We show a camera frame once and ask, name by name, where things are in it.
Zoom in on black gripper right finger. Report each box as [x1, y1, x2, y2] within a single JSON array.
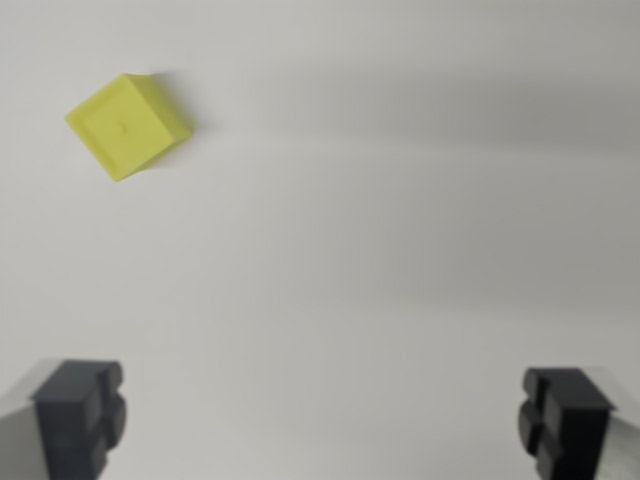
[[517, 367, 640, 480]]

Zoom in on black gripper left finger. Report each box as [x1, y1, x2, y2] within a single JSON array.
[[0, 358, 128, 480]]

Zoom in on yellow cube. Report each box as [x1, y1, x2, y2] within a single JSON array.
[[64, 73, 194, 183]]

